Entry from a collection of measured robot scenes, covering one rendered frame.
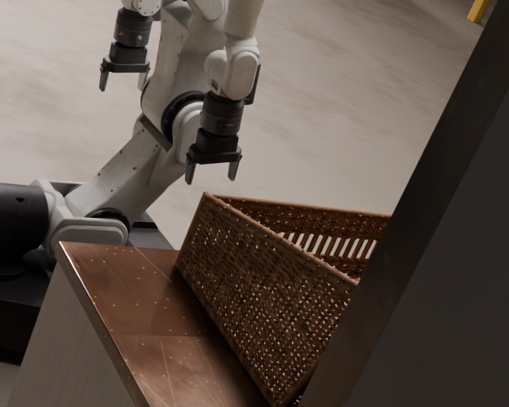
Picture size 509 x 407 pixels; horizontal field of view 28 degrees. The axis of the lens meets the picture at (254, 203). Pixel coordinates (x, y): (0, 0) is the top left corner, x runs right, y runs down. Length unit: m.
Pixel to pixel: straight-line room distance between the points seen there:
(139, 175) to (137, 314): 0.84
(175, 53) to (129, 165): 0.30
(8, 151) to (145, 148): 1.01
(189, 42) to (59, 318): 0.80
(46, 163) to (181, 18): 1.19
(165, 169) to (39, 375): 0.77
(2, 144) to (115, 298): 1.82
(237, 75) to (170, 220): 1.25
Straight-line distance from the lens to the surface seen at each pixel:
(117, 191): 2.42
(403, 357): 1.22
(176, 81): 2.33
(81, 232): 2.38
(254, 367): 1.58
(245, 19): 2.09
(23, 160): 3.35
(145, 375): 1.50
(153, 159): 2.41
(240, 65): 2.10
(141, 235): 2.72
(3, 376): 2.38
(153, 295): 1.69
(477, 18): 9.28
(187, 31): 2.27
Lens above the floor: 1.42
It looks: 23 degrees down
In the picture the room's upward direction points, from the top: 23 degrees clockwise
